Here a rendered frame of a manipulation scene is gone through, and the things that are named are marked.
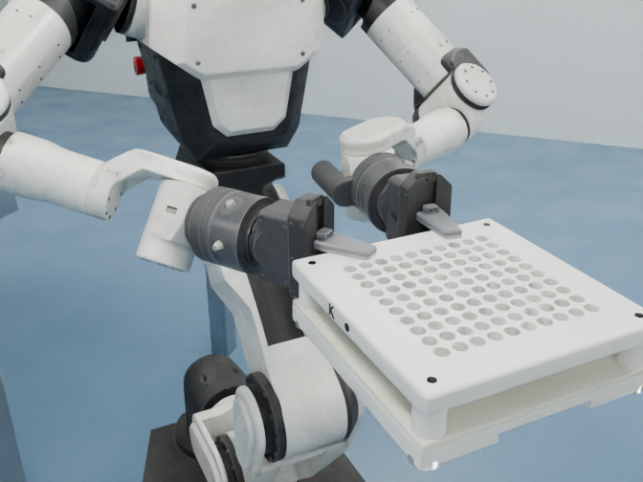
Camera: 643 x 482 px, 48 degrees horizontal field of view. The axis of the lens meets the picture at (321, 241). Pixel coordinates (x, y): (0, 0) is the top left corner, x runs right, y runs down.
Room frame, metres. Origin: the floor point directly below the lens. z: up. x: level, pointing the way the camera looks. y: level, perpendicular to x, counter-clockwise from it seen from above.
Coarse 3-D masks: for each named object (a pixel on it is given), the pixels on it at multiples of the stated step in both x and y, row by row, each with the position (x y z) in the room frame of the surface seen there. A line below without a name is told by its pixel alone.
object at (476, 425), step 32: (320, 320) 0.60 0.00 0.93; (352, 352) 0.55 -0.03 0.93; (352, 384) 0.52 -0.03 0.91; (384, 384) 0.50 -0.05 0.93; (544, 384) 0.50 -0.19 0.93; (576, 384) 0.50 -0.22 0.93; (608, 384) 0.51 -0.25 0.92; (640, 384) 0.52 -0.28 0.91; (384, 416) 0.47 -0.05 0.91; (448, 416) 0.46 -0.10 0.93; (480, 416) 0.46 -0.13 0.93; (512, 416) 0.46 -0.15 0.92; (544, 416) 0.48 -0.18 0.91; (416, 448) 0.43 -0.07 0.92; (448, 448) 0.43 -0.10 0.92; (480, 448) 0.45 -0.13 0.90
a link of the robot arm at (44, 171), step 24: (0, 144) 0.78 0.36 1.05; (24, 144) 0.79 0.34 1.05; (48, 144) 0.80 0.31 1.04; (0, 168) 0.77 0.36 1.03; (24, 168) 0.77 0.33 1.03; (48, 168) 0.77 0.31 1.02; (72, 168) 0.78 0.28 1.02; (96, 168) 0.78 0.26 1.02; (24, 192) 0.77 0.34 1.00; (48, 192) 0.77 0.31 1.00; (72, 192) 0.76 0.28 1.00
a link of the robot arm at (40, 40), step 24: (24, 0) 0.96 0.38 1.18; (0, 24) 0.92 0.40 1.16; (24, 24) 0.93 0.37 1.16; (48, 24) 0.95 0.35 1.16; (0, 48) 0.89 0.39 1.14; (24, 48) 0.91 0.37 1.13; (48, 48) 0.94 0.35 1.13; (0, 72) 0.85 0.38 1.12; (24, 72) 0.89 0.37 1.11; (48, 72) 0.95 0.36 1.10; (0, 96) 0.80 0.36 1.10; (24, 96) 0.90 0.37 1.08; (0, 120) 0.80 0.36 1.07
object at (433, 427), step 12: (300, 288) 0.63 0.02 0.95; (300, 300) 0.63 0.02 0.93; (312, 300) 0.62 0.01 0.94; (636, 348) 0.52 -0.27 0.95; (624, 360) 0.53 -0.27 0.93; (636, 360) 0.52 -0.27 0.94; (420, 420) 0.43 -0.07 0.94; (432, 420) 0.43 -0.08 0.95; (444, 420) 0.44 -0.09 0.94; (420, 432) 0.43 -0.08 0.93; (432, 432) 0.43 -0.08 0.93; (444, 432) 0.44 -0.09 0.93
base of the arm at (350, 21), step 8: (328, 0) 1.21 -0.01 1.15; (336, 0) 1.20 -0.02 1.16; (344, 0) 1.19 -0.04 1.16; (352, 0) 1.17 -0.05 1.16; (360, 0) 1.19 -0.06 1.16; (336, 8) 1.21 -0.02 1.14; (344, 8) 1.19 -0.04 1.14; (352, 8) 1.19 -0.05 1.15; (328, 16) 1.24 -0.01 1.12; (336, 16) 1.23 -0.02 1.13; (344, 16) 1.21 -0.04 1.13; (352, 16) 1.23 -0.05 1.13; (360, 16) 1.30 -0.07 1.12; (328, 24) 1.27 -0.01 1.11; (336, 24) 1.24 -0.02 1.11; (344, 24) 1.23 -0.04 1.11; (352, 24) 1.29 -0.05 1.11; (336, 32) 1.27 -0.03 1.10; (344, 32) 1.26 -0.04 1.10
